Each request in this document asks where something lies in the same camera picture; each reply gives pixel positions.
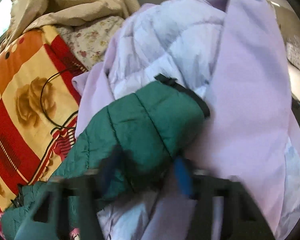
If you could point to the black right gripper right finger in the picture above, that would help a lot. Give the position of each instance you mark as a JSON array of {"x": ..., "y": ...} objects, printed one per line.
[{"x": 224, "y": 209}]

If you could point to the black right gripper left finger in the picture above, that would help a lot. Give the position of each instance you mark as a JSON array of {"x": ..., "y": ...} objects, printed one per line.
[{"x": 50, "y": 218}]

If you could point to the green quilted puffer jacket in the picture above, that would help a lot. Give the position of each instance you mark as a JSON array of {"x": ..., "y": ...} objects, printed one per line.
[{"x": 152, "y": 127}]

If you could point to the red orange patterned blanket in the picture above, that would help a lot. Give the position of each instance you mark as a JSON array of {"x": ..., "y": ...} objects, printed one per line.
[{"x": 38, "y": 109}]

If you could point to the lavender puffer jacket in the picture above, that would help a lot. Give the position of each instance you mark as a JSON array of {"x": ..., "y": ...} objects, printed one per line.
[{"x": 231, "y": 53}]

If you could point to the floral white pillow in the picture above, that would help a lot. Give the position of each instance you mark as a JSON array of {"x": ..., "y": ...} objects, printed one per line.
[{"x": 89, "y": 42}]

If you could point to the beige blanket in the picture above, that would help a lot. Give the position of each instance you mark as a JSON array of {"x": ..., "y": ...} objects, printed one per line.
[{"x": 30, "y": 14}]

